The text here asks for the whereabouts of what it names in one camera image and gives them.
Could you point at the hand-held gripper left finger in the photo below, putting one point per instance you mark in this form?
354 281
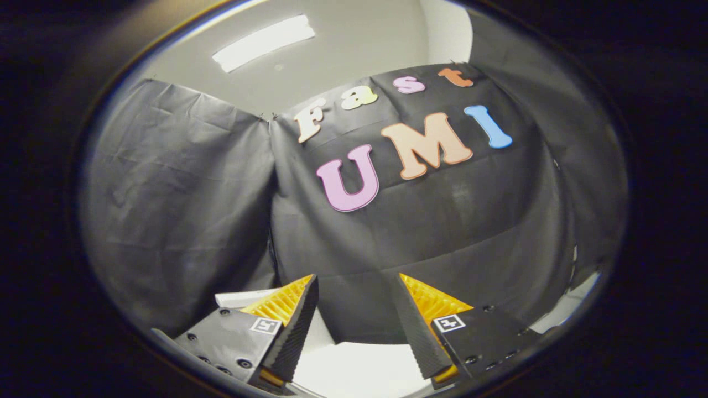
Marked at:
293 337

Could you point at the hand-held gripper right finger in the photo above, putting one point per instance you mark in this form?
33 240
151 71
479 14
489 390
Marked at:
420 337

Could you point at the black backdrop cloth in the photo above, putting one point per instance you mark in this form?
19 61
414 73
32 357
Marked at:
442 249

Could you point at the ceiling light panel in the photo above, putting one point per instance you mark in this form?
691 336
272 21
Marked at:
260 44

